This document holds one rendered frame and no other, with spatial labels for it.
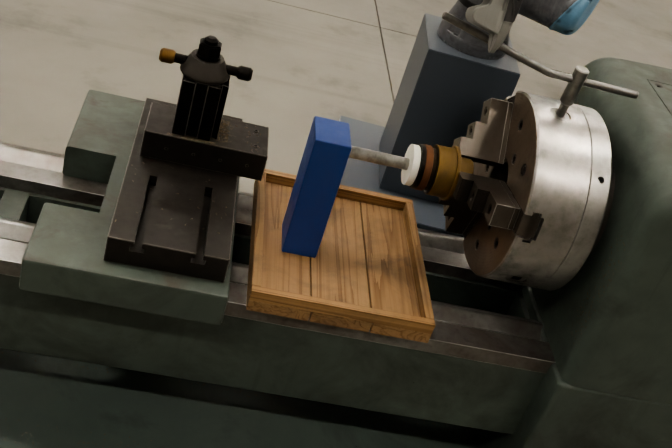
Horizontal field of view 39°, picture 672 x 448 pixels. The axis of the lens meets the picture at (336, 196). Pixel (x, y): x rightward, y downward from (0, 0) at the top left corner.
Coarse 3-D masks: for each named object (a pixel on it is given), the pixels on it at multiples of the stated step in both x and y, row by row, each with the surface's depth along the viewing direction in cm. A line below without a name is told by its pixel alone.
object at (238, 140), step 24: (168, 120) 158; (144, 144) 155; (168, 144) 155; (192, 144) 155; (216, 144) 156; (240, 144) 158; (264, 144) 160; (216, 168) 158; (240, 168) 158; (264, 168) 158
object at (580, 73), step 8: (576, 72) 143; (584, 72) 143; (576, 80) 144; (584, 80) 144; (568, 88) 145; (576, 88) 145; (568, 96) 146; (576, 96) 146; (560, 104) 148; (568, 104) 146; (560, 112) 148
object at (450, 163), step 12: (420, 144) 154; (432, 156) 152; (444, 156) 152; (456, 156) 153; (420, 168) 152; (432, 168) 152; (444, 168) 152; (456, 168) 152; (468, 168) 154; (420, 180) 152; (432, 180) 153; (444, 180) 152; (456, 180) 152; (432, 192) 154; (444, 192) 154
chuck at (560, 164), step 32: (512, 128) 156; (544, 128) 145; (576, 128) 147; (512, 160) 153; (544, 160) 143; (576, 160) 144; (512, 192) 150; (544, 192) 143; (576, 192) 143; (480, 224) 161; (544, 224) 144; (576, 224) 144; (480, 256) 158; (512, 256) 147; (544, 256) 147
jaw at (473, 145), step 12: (492, 108) 157; (504, 108) 157; (480, 120) 160; (492, 120) 156; (504, 120) 157; (468, 132) 158; (480, 132) 156; (492, 132) 156; (504, 132) 157; (456, 144) 157; (468, 144) 155; (480, 144) 156; (492, 144) 156; (504, 144) 156; (468, 156) 156; (480, 156) 156; (492, 156) 156; (504, 156) 156
